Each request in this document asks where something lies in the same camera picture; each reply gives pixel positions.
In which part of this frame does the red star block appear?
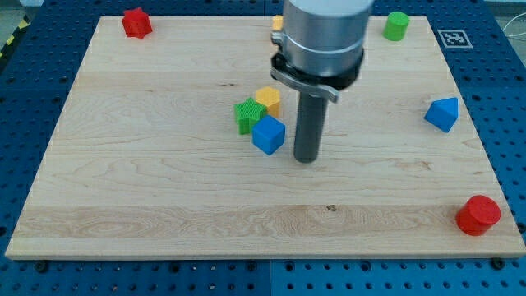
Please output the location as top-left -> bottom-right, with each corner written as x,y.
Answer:
122,7 -> 153,39

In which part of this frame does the green star block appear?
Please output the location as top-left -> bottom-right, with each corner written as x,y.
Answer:
233,97 -> 267,135

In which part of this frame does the blue cube block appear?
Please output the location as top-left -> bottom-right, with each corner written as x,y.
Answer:
252,115 -> 286,155

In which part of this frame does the wooden board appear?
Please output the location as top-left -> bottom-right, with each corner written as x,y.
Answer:
6,16 -> 525,260

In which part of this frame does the yellow hexagon block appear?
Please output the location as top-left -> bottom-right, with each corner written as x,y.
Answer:
255,86 -> 281,118

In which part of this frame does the green cylinder block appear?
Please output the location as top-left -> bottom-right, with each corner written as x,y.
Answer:
383,12 -> 410,41

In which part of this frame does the white fiducial marker tag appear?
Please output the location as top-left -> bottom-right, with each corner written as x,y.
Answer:
437,30 -> 473,49

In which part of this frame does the small yellow block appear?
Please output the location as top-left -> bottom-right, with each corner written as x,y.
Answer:
271,15 -> 284,31

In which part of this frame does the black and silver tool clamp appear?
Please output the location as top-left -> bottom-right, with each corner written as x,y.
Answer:
270,30 -> 364,103

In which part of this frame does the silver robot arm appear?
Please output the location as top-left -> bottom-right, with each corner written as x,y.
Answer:
270,0 -> 374,164

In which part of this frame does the blue triangular prism block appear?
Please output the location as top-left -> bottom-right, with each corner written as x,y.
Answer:
424,97 -> 459,133

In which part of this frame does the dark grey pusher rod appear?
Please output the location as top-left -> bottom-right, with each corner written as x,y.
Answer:
293,92 -> 328,164

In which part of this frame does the red cylinder block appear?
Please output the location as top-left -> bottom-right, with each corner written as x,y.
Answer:
455,195 -> 501,236

